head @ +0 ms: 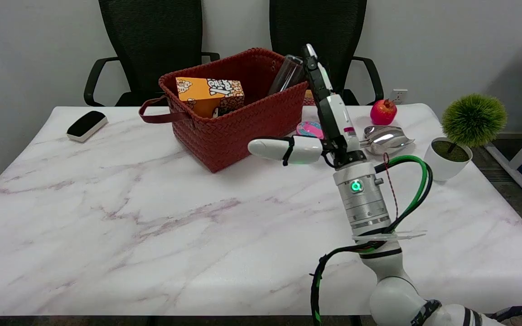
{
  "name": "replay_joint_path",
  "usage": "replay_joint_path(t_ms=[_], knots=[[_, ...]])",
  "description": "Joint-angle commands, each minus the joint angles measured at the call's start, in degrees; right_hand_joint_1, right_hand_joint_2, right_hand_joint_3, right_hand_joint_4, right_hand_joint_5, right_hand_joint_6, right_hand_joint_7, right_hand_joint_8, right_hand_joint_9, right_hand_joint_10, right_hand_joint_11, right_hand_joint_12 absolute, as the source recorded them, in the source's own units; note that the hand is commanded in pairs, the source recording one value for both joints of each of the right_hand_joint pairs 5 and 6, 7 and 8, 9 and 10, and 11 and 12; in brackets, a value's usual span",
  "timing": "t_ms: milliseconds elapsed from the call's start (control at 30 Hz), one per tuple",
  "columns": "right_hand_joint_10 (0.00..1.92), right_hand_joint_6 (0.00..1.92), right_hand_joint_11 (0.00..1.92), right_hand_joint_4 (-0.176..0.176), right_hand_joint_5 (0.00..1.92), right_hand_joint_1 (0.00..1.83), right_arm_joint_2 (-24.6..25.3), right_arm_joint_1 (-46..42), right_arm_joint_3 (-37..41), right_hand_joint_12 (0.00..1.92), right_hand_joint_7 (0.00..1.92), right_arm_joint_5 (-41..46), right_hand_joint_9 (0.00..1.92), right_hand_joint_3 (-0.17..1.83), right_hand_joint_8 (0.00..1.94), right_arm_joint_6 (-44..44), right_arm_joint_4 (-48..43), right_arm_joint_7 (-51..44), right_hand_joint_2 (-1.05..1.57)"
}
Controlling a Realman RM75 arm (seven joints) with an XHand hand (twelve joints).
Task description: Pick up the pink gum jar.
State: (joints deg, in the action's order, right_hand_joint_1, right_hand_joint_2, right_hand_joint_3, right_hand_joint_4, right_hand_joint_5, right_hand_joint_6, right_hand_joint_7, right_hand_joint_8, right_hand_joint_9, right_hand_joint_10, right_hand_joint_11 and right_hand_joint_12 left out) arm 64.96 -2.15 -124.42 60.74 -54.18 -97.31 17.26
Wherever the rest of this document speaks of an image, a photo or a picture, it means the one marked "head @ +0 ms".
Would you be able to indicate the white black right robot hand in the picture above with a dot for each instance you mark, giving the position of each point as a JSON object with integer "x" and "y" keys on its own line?
{"x": 338, "y": 117}

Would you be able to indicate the pink gum jar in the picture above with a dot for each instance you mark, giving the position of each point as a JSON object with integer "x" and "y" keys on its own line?
{"x": 308, "y": 129}

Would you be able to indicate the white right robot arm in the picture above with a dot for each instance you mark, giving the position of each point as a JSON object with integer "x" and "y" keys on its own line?
{"x": 365, "y": 203}

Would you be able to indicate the orange box behind basket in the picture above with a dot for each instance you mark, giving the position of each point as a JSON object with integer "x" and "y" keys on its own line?
{"x": 309, "y": 97}

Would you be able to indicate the red pomegranate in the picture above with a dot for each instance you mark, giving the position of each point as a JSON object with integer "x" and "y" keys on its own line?
{"x": 383, "y": 112}

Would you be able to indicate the silver metal scoop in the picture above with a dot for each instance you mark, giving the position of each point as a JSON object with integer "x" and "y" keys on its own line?
{"x": 385, "y": 138}

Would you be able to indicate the clear glass tumbler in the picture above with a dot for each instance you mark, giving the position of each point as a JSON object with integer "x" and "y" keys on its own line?
{"x": 286, "y": 74}

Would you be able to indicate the black mesh office chair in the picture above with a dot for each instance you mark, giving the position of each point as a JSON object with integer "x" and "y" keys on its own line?
{"x": 152, "y": 36}
{"x": 333, "y": 27}

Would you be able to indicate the red woven basket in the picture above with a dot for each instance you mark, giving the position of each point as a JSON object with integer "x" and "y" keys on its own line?
{"x": 243, "y": 131}

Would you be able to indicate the orange popcorn box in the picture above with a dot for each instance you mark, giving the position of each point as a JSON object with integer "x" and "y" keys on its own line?
{"x": 206, "y": 95}

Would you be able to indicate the green ball plant white pot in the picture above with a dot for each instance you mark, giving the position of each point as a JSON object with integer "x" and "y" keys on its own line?
{"x": 471, "y": 120}

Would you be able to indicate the black white board eraser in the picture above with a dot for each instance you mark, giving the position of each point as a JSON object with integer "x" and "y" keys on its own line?
{"x": 86, "y": 125}

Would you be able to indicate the white wall outlet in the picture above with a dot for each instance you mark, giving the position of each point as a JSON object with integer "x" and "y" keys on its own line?
{"x": 398, "y": 96}

